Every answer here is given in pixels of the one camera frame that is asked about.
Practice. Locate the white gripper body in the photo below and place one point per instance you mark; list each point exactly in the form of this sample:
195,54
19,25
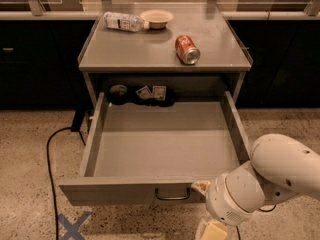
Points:
217,199

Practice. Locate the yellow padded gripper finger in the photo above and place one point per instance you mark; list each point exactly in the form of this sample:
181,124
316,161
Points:
211,230
201,186

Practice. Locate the grey top drawer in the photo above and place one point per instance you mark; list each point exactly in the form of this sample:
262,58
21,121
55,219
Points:
151,155

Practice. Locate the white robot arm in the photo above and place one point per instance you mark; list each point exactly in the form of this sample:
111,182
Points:
279,168

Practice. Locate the grey metal drawer cabinet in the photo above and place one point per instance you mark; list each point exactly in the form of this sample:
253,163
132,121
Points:
150,57

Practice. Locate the black items with labels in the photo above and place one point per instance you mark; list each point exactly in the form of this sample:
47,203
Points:
157,95

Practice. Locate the black tape roll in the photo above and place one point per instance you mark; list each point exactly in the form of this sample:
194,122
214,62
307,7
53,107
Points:
118,94

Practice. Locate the red soda can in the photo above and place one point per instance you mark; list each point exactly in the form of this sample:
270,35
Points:
186,50

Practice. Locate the blue tape cross mark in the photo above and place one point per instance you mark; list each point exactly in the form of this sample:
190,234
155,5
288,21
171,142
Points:
72,229

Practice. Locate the beige paper bowl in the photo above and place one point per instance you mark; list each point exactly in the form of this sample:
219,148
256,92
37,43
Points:
157,18

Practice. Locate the clear plastic water bottle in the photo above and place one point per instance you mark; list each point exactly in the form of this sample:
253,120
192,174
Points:
125,22

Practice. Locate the dark counter with ledge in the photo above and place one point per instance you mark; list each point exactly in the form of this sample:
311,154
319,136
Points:
39,65

